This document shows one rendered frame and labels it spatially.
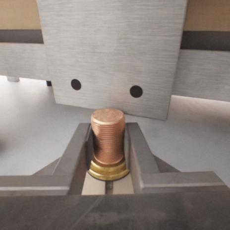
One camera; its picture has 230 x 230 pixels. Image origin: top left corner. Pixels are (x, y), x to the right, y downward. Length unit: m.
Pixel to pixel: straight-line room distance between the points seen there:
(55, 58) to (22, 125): 0.26
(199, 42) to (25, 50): 0.23
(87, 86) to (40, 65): 0.11
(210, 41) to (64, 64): 0.17
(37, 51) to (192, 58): 0.19
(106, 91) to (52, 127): 0.24
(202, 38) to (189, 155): 0.18
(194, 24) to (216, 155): 0.21
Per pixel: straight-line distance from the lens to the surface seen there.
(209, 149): 0.34
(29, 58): 0.27
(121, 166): 0.16
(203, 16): 0.23
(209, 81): 0.20
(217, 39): 0.24
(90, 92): 0.16
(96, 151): 0.16
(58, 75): 0.17
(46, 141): 0.34
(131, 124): 0.15
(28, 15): 0.32
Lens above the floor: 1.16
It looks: 29 degrees up
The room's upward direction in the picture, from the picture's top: 180 degrees counter-clockwise
